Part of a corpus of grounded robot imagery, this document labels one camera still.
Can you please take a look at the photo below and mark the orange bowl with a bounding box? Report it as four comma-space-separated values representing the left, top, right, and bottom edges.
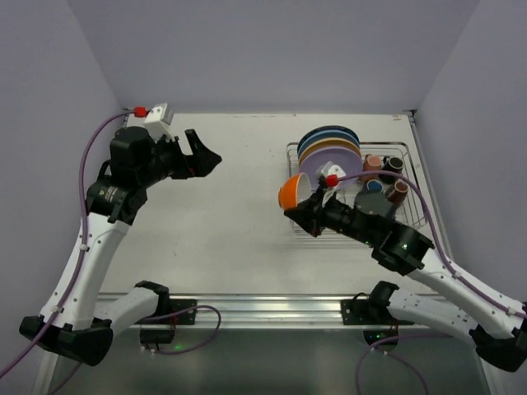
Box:
277, 173, 312, 211

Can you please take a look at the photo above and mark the purple plate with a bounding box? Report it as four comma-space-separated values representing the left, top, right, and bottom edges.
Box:
298, 146, 362, 190

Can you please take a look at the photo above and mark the yellow plate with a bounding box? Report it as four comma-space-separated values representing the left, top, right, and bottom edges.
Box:
298, 137, 361, 165

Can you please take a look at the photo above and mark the light blue plate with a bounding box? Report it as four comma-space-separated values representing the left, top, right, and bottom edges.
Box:
297, 129, 361, 155

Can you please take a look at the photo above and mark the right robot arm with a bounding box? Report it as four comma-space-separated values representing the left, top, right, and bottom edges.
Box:
281, 187, 526, 372

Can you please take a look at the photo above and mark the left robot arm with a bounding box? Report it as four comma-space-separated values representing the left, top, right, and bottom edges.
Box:
19, 127, 222, 366

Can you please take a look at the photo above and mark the blue mug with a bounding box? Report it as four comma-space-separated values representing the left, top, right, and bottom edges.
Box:
361, 179, 384, 194

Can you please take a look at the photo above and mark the pink mug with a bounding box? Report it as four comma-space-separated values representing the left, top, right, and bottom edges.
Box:
362, 154, 383, 171

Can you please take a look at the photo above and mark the dark teal plate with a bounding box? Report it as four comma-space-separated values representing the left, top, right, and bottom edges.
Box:
299, 125, 360, 144

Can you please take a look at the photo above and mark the maroon mug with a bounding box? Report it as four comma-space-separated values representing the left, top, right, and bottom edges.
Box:
385, 179, 409, 207

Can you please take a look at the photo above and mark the black mug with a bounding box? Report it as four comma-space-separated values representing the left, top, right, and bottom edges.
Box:
379, 156, 403, 184

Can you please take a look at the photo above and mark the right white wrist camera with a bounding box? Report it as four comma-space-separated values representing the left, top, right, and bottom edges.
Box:
316, 161, 346, 207

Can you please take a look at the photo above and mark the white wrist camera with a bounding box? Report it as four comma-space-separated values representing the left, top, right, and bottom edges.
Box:
316, 161, 346, 207
125, 103, 175, 142

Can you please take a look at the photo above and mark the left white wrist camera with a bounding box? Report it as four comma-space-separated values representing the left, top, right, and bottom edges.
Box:
125, 103, 175, 142

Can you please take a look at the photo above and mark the wire dish rack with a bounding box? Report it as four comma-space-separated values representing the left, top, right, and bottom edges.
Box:
286, 142, 431, 238

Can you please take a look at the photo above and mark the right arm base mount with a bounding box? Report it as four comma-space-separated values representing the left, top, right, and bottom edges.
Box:
340, 292, 399, 345

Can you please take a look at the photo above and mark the aluminium mounting rail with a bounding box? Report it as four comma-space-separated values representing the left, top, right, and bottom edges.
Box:
94, 293, 454, 330

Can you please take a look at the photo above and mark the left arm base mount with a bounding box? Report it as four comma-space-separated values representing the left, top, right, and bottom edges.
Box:
139, 299, 197, 351

